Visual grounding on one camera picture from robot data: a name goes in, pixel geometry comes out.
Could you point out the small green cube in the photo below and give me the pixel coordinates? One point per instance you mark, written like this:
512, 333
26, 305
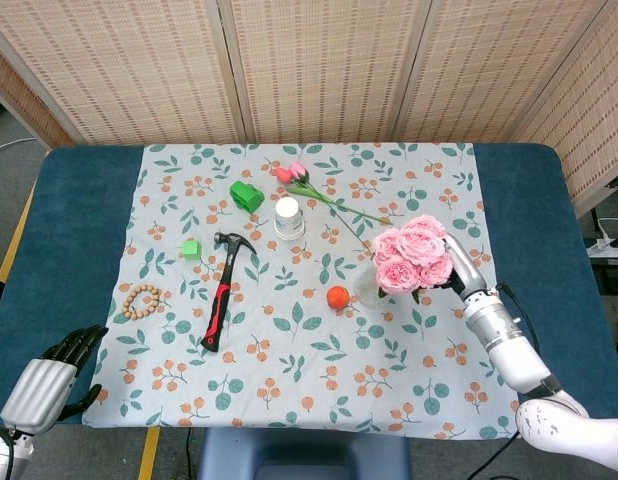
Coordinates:
190, 249

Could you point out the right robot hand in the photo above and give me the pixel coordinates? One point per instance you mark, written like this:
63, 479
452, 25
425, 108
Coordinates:
464, 267

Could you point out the red black claw hammer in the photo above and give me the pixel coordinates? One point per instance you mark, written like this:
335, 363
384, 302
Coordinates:
224, 295

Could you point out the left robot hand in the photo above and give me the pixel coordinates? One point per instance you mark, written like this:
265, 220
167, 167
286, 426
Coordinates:
39, 387

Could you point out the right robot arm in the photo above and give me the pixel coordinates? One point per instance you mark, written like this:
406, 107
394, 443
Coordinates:
539, 380

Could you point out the pink tulip stems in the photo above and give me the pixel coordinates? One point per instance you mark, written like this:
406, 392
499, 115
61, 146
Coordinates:
314, 190

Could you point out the clear glass vase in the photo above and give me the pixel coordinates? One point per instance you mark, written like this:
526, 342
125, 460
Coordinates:
366, 287

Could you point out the white paper cup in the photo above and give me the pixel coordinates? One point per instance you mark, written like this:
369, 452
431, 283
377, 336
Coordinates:
289, 218

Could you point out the white power strip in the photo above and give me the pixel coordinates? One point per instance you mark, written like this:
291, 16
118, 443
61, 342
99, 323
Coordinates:
606, 244

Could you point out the floral patterned tablecloth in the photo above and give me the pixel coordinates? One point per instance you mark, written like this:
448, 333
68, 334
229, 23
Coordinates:
289, 360

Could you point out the orange ball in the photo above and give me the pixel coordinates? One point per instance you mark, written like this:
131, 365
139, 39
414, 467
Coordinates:
338, 297

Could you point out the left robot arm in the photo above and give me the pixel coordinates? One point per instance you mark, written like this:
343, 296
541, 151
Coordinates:
1, 455

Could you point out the green toy block large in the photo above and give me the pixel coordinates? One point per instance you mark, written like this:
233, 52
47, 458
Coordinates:
246, 196

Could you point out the bamboo folding screen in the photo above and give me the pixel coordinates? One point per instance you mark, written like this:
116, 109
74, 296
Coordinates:
309, 70

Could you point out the pink rose bouquet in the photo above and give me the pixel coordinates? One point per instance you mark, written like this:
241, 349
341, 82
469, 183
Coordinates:
414, 255

